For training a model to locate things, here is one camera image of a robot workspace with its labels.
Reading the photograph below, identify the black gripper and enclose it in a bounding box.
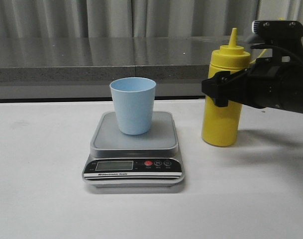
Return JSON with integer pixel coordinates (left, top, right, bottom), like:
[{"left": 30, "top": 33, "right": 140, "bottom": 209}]
[{"left": 202, "top": 60, "right": 303, "bottom": 114}]

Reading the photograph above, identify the yellow squeeze bottle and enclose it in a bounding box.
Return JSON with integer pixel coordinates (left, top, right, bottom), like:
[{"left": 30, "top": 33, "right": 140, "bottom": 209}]
[{"left": 202, "top": 27, "right": 251, "bottom": 147}]

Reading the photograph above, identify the light blue plastic cup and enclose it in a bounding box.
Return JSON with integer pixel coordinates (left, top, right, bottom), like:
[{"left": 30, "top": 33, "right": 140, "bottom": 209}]
[{"left": 109, "top": 77, "right": 156, "bottom": 135}]

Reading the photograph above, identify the silver electronic kitchen scale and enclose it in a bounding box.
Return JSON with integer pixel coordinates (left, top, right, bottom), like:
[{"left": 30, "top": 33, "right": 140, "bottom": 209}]
[{"left": 82, "top": 111, "right": 185, "bottom": 193}]

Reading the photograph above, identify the grey stone counter ledge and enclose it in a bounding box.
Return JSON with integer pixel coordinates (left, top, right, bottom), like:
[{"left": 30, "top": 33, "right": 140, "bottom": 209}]
[{"left": 0, "top": 36, "right": 229, "bottom": 102}]

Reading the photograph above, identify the white pleated curtain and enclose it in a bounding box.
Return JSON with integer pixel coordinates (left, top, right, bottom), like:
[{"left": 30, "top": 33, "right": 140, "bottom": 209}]
[{"left": 0, "top": 0, "right": 303, "bottom": 38}]

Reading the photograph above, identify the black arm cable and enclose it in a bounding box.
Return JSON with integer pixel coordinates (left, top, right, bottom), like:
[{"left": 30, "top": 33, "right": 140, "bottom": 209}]
[{"left": 250, "top": 44, "right": 303, "bottom": 65}]

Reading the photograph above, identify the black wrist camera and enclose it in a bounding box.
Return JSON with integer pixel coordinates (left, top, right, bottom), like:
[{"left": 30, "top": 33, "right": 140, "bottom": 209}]
[{"left": 244, "top": 20, "right": 303, "bottom": 61}]

